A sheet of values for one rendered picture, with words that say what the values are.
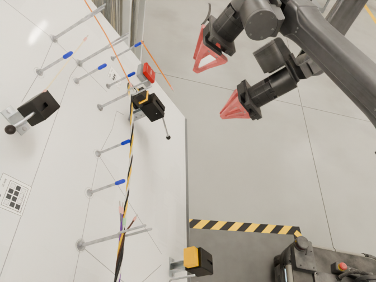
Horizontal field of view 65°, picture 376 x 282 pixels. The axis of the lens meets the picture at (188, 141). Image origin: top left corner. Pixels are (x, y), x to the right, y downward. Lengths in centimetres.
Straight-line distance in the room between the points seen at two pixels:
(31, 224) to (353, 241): 210
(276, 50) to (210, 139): 166
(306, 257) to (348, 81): 132
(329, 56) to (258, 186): 172
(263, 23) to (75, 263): 52
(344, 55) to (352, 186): 216
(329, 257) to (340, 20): 136
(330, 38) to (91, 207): 51
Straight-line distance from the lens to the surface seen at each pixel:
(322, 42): 56
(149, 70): 96
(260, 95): 74
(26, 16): 70
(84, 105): 68
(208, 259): 75
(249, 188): 215
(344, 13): 80
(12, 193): 50
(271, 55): 72
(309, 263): 174
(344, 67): 53
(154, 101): 76
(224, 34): 64
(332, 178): 258
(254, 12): 56
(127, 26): 131
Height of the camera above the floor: 168
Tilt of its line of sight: 48 degrees down
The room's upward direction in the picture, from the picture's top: 16 degrees clockwise
